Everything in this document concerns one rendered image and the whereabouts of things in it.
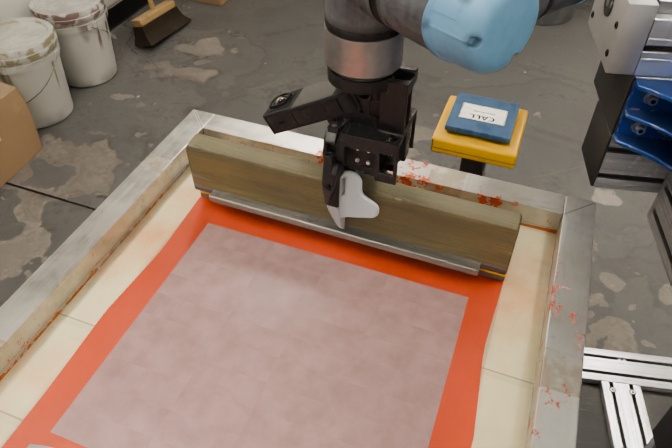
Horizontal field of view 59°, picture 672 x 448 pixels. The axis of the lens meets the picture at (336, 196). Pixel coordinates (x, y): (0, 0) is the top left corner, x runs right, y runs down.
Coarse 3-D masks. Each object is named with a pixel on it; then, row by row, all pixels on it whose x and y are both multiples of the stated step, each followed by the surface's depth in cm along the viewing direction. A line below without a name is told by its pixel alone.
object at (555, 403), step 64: (192, 128) 87; (256, 128) 87; (128, 192) 77; (448, 192) 78; (512, 192) 77; (64, 256) 68; (576, 256) 68; (0, 320) 62; (576, 320) 62; (576, 384) 57
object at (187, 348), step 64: (192, 256) 73; (256, 256) 73; (320, 256) 73; (128, 320) 66; (192, 320) 66; (256, 320) 66; (64, 384) 60; (128, 384) 60; (192, 384) 60; (256, 384) 60
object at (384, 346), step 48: (336, 288) 69; (384, 288) 69; (432, 288) 69; (480, 288) 70; (336, 336) 65; (384, 336) 65; (432, 336) 65; (480, 336) 65; (288, 384) 60; (336, 384) 60; (384, 384) 60; (432, 384) 60; (288, 432) 57; (336, 432) 57; (384, 432) 57; (432, 432) 57
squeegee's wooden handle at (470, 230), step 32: (192, 160) 75; (224, 160) 72; (256, 160) 71; (288, 160) 71; (256, 192) 74; (288, 192) 72; (320, 192) 70; (384, 192) 67; (416, 192) 67; (352, 224) 72; (384, 224) 69; (416, 224) 68; (448, 224) 66; (480, 224) 64; (512, 224) 63; (480, 256) 67
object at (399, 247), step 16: (224, 192) 76; (240, 208) 75; (256, 208) 74; (272, 208) 74; (304, 224) 73; (320, 224) 72; (352, 240) 71; (368, 240) 70; (384, 240) 70; (416, 256) 69; (432, 256) 68; (448, 256) 68; (464, 272) 68
